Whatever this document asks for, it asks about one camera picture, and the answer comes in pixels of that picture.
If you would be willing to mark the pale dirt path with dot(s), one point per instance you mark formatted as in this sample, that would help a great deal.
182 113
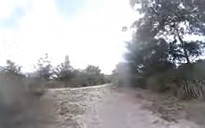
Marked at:
118 111

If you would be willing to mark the row of distant trees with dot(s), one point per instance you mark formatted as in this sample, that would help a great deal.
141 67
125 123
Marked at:
65 71

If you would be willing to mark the large dark tree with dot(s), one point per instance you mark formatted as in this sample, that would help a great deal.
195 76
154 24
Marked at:
171 36

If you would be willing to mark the dark bushes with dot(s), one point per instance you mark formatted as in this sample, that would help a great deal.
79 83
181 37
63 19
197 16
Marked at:
190 80

